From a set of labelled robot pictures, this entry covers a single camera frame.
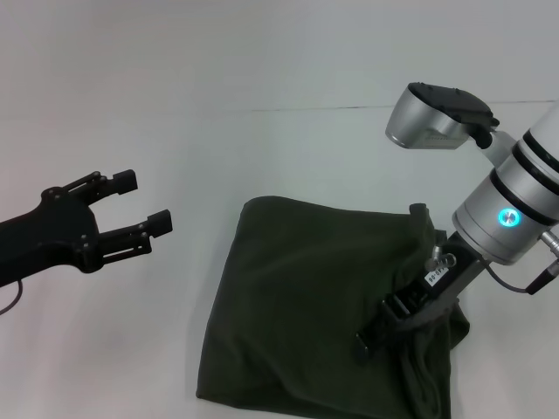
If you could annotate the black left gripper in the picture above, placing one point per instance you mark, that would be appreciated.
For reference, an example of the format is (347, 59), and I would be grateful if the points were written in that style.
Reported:
(43, 235)

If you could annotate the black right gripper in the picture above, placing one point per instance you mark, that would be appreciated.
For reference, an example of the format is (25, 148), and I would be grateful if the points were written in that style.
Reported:
(441, 288)

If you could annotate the dark green FREE! t-shirt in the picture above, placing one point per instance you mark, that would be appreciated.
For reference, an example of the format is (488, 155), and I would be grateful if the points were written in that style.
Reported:
(305, 305)

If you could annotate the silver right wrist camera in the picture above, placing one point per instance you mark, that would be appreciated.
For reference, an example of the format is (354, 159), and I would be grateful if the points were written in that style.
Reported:
(441, 118)

